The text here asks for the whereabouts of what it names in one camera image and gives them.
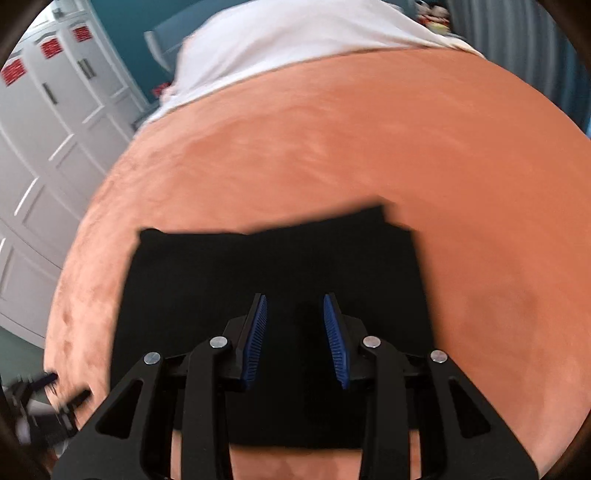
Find black pants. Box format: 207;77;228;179
110;205;434;449

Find white pillow cover sheet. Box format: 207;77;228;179
145;1;476;124

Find orange plush bed blanket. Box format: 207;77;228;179
44;49;590;474

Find blue upholstered headboard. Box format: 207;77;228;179
143;0;243;77

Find grey curtain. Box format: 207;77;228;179
448;0;590;133

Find red box on nightstand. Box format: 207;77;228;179
151;82;170;98

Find white wardrobe with red decals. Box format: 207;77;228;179
1;1;147;346

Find doll figurines pair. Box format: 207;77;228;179
415;1;452;35

